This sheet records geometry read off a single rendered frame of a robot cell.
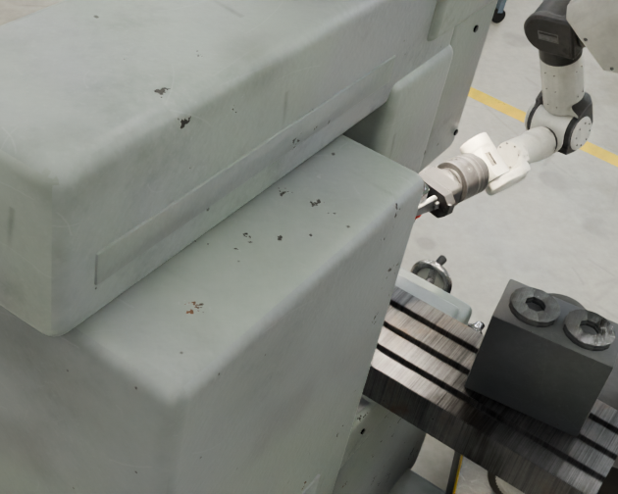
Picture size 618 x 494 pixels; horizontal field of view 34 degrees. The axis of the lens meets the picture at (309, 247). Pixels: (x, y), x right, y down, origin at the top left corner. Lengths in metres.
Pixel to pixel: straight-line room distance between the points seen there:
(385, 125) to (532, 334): 0.55
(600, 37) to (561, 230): 2.14
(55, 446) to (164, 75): 0.42
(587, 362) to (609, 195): 2.61
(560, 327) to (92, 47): 1.07
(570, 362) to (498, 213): 2.26
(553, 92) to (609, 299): 1.68
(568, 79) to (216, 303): 1.33
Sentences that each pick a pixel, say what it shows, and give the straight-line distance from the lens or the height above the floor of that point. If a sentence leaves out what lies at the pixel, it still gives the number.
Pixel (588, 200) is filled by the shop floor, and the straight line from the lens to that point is 4.26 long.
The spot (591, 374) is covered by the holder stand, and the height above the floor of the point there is 1.09.
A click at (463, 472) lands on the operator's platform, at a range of 2.47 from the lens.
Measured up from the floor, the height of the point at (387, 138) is 1.51.
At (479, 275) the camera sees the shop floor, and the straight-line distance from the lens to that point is 3.66.
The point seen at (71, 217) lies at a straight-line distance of 0.86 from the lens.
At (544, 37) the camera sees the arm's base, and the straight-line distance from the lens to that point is 2.10.
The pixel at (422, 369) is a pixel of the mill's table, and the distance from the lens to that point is 1.89.
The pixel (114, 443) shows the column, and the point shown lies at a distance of 1.03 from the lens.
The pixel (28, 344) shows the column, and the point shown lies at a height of 1.50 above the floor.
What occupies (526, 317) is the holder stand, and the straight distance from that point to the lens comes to 1.77.
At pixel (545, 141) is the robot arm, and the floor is 1.15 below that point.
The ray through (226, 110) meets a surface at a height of 1.73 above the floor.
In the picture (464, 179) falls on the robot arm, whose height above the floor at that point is 1.16.
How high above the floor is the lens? 2.25
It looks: 39 degrees down
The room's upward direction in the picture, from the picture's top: 12 degrees clockwise
